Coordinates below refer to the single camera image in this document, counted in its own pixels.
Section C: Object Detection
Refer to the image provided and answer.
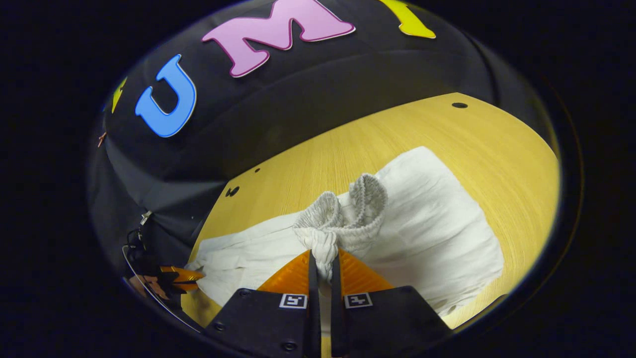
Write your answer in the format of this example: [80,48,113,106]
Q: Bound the black backdrop cloth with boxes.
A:
[87,0,552,286]

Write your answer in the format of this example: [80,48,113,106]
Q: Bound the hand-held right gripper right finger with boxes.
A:
[330,249,453,358]

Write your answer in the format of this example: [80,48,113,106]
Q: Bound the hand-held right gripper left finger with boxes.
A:
[204,250,321,358]

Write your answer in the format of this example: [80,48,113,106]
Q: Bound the white jeans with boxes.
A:
[186,146,505,349]

